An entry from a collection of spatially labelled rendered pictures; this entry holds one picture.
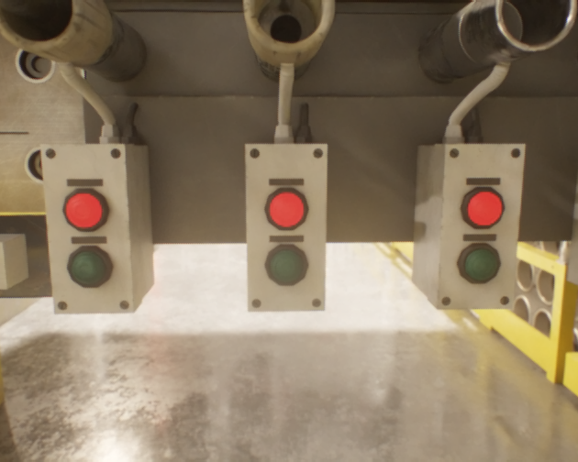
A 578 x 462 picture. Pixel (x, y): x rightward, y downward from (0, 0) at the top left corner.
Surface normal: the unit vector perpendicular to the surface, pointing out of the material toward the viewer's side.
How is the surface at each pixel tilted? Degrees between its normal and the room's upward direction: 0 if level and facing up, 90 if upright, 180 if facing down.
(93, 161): 90
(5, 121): 90
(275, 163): 90
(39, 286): 90
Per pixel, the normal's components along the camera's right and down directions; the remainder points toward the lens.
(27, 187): 0.04, 0.17
